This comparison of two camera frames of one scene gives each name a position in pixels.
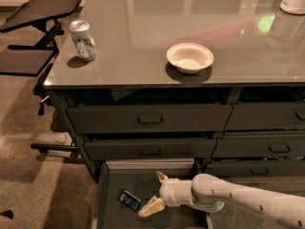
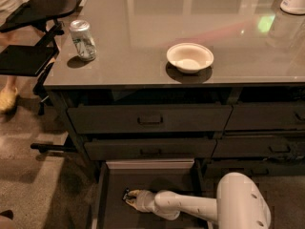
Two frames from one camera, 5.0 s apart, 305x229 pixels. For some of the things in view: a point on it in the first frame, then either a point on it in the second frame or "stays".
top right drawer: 266,115 stays
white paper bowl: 190,57 stays
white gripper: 169,191 -> 145,199
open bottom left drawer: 139,177 stays
